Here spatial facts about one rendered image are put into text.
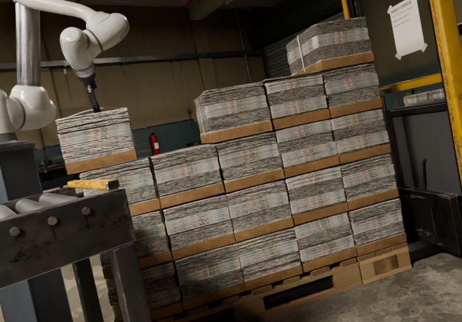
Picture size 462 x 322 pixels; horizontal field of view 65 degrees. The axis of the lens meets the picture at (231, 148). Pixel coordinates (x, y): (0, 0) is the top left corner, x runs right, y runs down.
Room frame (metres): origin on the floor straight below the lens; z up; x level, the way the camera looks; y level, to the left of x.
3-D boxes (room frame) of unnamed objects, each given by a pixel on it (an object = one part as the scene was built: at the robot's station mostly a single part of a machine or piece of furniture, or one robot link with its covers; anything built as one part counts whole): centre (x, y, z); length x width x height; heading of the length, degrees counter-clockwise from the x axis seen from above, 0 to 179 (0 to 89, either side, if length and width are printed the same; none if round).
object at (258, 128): (1.84, -0.03, 0.86); 0.38 x 0.29 x 0.04; 12
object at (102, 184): (1.01, 0.40, 0.81); 0.43 x 0.03 x 0.02; 35
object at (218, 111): (1.84, -0.03, 0.95); 0.38 x 0.29 x 0.23; 12
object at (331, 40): (1.97, -0.60, 0.65); 0.39 x 0.30 x 1.29; 13
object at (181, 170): (1.81, 0.11, 0.42); 1.17 x 0.39 x 0.83; 103
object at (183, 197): (1.81, 0.10, 0.40); 1.16 x 0.38 x 0.51; 103
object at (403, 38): (2.07, -1.04, 1.28); 0.57 x 0.01 x 0.65; 13
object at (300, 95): (1.90, -0.31, 0.95); 0.38 x 0.29 x 0.23; 13
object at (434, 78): (2.08, -1.06, 0.92); 0.57 x 0.01 x 0.05; 13
